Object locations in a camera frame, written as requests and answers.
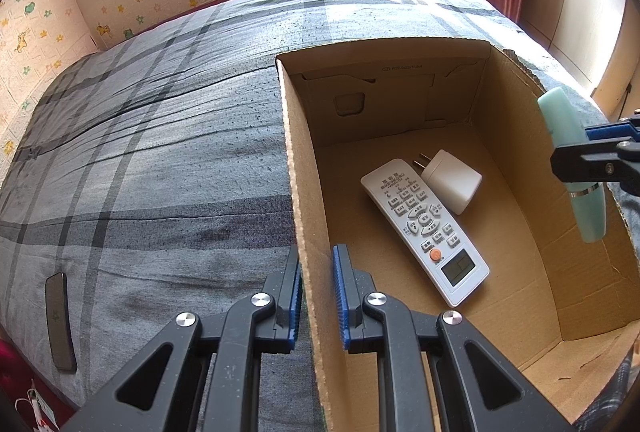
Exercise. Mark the cardboard box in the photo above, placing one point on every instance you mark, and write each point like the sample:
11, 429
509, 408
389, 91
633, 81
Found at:
525, 237

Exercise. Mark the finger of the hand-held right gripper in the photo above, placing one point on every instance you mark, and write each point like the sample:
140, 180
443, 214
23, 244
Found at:
610, 131
585, 162

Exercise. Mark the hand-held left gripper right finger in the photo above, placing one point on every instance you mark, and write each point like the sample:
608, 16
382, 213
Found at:
341, 297

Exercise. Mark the plaid clothing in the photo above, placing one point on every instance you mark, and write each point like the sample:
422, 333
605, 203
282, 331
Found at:
620, 392

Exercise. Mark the cream wardrobe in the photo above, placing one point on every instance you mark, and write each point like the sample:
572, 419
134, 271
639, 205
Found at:
575, 2

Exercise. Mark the white remote control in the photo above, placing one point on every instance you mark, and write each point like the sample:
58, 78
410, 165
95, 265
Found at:
425, 222

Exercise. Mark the teal cosmetic tube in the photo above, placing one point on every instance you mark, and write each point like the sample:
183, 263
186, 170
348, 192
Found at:
557, 117

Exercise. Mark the black smartphone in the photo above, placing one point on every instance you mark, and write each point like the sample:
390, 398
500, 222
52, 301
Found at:
60, 322

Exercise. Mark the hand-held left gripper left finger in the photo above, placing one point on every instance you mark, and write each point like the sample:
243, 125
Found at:
294, 312

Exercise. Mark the large white plug charger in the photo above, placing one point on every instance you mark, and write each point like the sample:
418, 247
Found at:
452, 182

